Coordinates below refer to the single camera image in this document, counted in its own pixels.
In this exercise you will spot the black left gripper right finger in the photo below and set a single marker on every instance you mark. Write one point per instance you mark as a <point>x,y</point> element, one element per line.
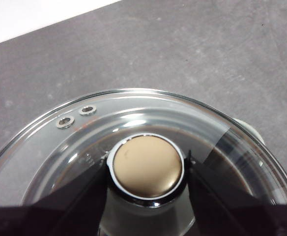
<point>232,214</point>

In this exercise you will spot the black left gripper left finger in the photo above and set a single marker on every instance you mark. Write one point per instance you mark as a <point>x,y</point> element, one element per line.
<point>60,214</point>

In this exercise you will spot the glass lid with green knob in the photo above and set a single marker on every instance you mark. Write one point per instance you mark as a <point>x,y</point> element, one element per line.
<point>146,167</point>

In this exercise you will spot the pale green electric cooking pot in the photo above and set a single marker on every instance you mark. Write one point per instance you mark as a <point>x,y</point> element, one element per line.
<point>250,129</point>

